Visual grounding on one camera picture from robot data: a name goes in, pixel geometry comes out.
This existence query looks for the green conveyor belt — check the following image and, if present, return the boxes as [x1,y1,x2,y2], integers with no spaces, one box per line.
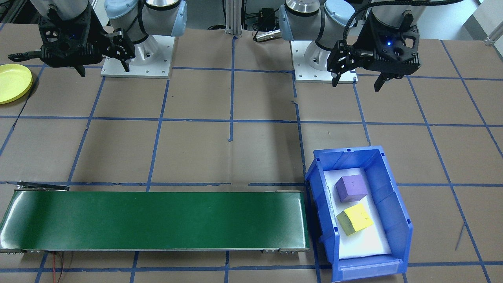
[0,182,311,254]

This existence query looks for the black power adapter box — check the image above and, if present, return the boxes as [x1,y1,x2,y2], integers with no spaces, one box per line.
[257,8,277,25]

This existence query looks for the blue plastic storage bin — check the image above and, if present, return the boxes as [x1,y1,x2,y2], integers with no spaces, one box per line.
[305,145,414,283]

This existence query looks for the silver metal cylinder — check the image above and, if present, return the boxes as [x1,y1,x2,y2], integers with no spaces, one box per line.
[253,29,281,42]

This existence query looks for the purple foam block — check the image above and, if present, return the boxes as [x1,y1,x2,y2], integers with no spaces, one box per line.
[335,174,369,203]

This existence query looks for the yellow plastic plate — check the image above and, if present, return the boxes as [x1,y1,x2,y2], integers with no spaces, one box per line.
[0,64,33,105]

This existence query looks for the yellow foam block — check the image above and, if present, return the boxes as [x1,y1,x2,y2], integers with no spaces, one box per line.
[336,203,374,237]

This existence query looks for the white foam pad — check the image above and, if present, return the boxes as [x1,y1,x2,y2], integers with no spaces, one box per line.
[323,167,392,260]

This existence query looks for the aluminium corner bracket rail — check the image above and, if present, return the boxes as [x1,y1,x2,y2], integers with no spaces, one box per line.
[484,24,503,46]

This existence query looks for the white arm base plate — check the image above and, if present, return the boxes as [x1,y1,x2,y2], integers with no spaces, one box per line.
[101,35,175,78]
[291,39,358,84]

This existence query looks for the red black conveyor wire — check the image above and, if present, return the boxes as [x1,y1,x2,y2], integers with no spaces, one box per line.
[46,252,65,283]

